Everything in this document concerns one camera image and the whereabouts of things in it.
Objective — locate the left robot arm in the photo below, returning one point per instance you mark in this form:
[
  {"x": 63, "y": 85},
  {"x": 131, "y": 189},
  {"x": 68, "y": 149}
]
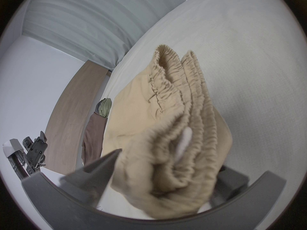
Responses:
[{"x": 16, "y": 162}]

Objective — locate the green garment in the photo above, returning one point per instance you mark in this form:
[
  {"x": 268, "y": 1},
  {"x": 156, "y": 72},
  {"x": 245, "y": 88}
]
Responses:
[{"x": 105, "y": 106}]

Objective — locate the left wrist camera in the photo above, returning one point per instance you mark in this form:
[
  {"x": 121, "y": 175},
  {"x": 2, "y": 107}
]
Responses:
[{"x": 27, "y": 142}]

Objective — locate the brown garment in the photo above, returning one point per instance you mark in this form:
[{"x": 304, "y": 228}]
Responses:
[{"x": 93, "y": 138}]

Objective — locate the grey-green curtain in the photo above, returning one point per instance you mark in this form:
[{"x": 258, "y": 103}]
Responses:
[{"x": 84, "y": 20}]

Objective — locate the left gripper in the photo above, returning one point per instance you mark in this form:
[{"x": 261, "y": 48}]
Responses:
[{"x": 36, "y": 152}]

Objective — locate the beige shorts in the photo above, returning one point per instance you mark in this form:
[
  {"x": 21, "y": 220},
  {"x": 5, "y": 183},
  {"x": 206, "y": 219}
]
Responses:
[{"x": 168, "y": 104}]

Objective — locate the bed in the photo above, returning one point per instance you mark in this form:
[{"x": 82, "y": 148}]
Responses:
[{"x": 239, "y": 56}]

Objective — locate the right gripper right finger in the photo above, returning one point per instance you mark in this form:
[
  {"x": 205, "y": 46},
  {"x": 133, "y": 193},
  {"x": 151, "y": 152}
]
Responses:
[{"x": 232, "y": 180}]

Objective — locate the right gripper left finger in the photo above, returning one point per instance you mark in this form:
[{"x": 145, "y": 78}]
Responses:
[{"x": 96, "y": 176}]

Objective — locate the black garment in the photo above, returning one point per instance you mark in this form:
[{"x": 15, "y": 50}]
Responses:
[{"x": 97, "y": 109}]

